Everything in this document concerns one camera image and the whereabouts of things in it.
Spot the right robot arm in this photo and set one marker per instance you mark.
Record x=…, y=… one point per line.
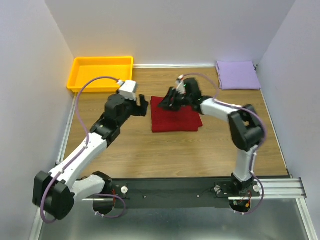
x=246, y=128

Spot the aluminium frame rail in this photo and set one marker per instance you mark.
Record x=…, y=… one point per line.
x=269, y=188

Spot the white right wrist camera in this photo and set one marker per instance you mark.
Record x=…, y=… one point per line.
x=180, y=86

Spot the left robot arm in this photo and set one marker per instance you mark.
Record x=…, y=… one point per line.
x=55, y=192

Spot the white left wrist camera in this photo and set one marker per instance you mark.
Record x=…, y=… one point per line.
x=128, y=89

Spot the yellow plastic bin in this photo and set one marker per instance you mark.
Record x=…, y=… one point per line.
x=85, y=69

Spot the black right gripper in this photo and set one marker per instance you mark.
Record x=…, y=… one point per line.
x=166, y=104

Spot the folded lavender t shirt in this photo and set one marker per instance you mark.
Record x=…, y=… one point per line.
x=239, y=75

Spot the red t shirt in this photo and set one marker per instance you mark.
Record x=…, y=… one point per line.
x=164, y=121

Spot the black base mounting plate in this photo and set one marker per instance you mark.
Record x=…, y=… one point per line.
x=181, y=192

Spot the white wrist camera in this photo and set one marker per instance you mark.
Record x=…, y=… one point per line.
x=128, y=89
x=180, y=86

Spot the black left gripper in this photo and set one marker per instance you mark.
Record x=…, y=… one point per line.
x=141, y=110

